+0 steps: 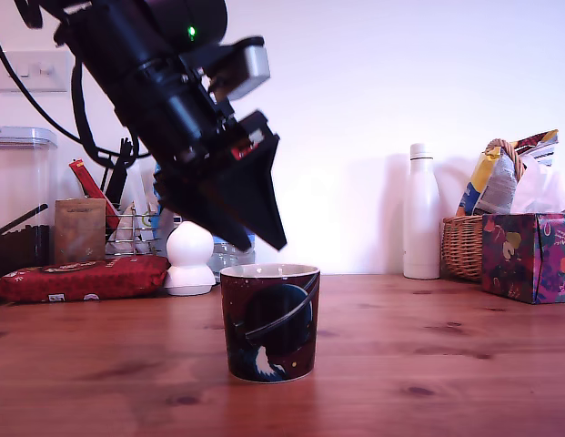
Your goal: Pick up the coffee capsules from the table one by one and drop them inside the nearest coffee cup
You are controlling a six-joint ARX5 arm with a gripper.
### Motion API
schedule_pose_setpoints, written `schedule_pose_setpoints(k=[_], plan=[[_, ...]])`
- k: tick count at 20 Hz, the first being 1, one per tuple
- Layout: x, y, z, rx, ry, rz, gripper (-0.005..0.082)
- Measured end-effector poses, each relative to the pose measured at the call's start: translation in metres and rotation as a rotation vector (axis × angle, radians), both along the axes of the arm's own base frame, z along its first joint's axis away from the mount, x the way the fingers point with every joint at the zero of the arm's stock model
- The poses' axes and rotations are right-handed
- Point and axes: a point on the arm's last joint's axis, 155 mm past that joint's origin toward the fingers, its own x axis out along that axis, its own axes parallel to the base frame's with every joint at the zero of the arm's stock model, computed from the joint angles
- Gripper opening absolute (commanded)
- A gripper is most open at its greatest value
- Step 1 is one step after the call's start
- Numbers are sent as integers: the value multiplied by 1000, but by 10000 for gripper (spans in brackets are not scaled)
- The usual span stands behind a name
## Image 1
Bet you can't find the floral tissue box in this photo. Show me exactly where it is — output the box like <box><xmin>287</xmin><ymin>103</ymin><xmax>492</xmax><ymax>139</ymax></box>
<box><xmin>480</xmin><ymin>211</ymin><xmax>565</xmax><ymax>305</ymax></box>

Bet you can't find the thin black stick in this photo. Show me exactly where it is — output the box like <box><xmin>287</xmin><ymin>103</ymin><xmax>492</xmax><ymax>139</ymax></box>
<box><xmin>99</xmin><ymin>157</ymin><xmax>114</xmax><ymax>192</ymax></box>

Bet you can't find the black scoop handle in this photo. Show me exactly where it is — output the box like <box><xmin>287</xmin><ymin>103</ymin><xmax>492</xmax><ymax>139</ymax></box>
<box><xmin>0</xmin><ymin>203</ymin><xmax>49</xmax><ymax>236</ymax></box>

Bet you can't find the large clear water bottle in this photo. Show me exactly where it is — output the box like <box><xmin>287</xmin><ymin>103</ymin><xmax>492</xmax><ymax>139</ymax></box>
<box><xmin>172</xmin><ymin>213</ymin><xmax>257</xmax><ymax>274</ymax></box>

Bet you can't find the small white round camera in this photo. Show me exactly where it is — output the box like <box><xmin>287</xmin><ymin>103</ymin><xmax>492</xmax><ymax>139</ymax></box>
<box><xmin>163</xmin><ymin>221</ymin><xmax>218</xmax><ymax>297</ymax></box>

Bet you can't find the red striped snack bag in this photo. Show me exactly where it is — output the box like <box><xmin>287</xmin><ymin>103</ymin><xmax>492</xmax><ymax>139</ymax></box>
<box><xmin>511</xmin><ymin>129</ymin><xmax>560</xmax><ymax>170</ymax></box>

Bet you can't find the red stick packet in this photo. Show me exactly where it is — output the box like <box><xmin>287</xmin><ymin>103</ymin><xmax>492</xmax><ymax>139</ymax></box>
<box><xmin>68</xmin><ymin>158</ymin><xmax>122</xmax><ymax>229</ymax></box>

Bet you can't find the chrome wire rack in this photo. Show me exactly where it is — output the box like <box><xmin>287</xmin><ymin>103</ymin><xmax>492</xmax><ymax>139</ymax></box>
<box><xmin>104</xmin><ymin>207</ymin><xmax>174</xmax><ymax>256</ymax></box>

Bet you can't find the wicker basket with handle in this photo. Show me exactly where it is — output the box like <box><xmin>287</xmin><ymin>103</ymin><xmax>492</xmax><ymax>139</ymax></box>
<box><xmin>441</xmin><ymin>138</ymin><xmax>530</xmax><ymax>283</ymax></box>

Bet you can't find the dark planet print coffee cup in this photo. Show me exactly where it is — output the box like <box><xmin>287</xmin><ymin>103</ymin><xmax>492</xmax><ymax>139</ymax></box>
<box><xmin>219</xmin><ymin>262</ymin><xmax>321</xmax><ymax>384</ymax></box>

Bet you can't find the black kitchen tool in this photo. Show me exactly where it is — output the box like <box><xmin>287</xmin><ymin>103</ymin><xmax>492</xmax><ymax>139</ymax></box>
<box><xmin>105</xmin><ymin>136</ymin><xmax>142</xmax><ymax>215</ymax></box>

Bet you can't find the white insulated bottle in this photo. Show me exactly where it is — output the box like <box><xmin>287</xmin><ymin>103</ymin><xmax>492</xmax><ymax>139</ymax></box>
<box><xmin>403</xmin><ymin>142</ymin><xmax>442</xmax><ymax>280</ymax></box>

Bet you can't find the yellow and grey snack bag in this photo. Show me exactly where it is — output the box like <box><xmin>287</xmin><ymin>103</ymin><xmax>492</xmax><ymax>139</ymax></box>
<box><xmin>456</xmin><ymin>147</ymin><xmax>520</xmax><ymax>218</ymax></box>

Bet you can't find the white tissue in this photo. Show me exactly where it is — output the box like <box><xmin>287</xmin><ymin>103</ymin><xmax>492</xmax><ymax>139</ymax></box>
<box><xmin>509</xmin><ymin>154</ymin><xmax>565</xmax><ymax>215</ymax></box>

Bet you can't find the white light switch plate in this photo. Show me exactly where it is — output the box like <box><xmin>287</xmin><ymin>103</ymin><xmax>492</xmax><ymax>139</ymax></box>
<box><xmin>0</xmin><ymin>49</ymin><xmax>75</xmax><ymax>94</ymax></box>

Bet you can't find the brown kraft paper pouch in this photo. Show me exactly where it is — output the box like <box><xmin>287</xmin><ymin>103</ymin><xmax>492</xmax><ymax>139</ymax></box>
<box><xmin>53</xmin><ymin>198</ymin><xmax>107</xmax><ymax>265</ymax></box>

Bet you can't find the red coffee bag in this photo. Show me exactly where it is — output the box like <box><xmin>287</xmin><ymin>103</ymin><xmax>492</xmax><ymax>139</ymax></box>
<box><xmin>0</xmin><ymin>254</ymin><xmax>171</xmax><ymax>304</ymax></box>

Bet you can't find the clear plastic storage container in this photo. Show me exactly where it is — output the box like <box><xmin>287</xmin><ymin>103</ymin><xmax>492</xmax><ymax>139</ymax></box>
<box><xmin>0</xmin><ymin>127</ymin><xmax>59</xmax><ymax>277</ymax></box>

